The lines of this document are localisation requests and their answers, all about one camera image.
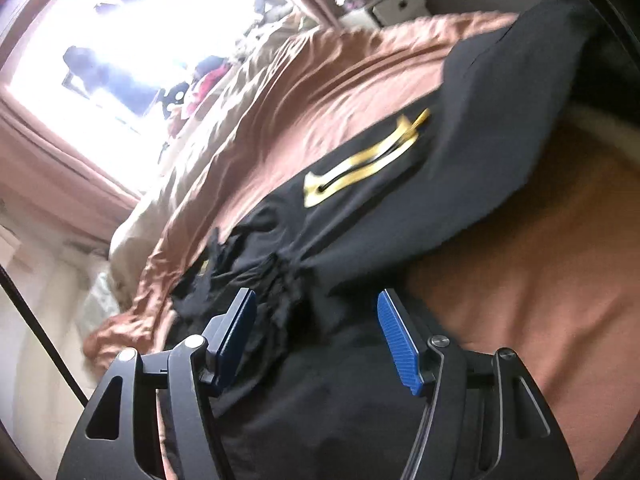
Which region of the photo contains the bright window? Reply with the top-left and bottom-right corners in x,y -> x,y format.
5,0 -> 301,196

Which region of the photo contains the brown bed blanket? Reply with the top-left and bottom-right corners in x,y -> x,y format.
82,10 -> 640,468

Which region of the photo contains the beige duvet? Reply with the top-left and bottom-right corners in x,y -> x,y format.
107,10 -> 321,306

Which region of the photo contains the black garment with gold print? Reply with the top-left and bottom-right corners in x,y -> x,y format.
155,0 -> 608,480

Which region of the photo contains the black cable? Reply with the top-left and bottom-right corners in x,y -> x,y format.
0,265 -> 88,408

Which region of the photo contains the pile of clothes and toys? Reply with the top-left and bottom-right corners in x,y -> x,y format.
162,55 -> 241,136

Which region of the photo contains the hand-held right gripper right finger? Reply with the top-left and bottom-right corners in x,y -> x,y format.
376,288 -> 581,480

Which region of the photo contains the pale cloth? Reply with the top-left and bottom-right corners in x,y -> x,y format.
82,272 -> 123,333

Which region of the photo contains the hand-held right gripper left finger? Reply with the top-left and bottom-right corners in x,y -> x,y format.
56,287 -> 258,480

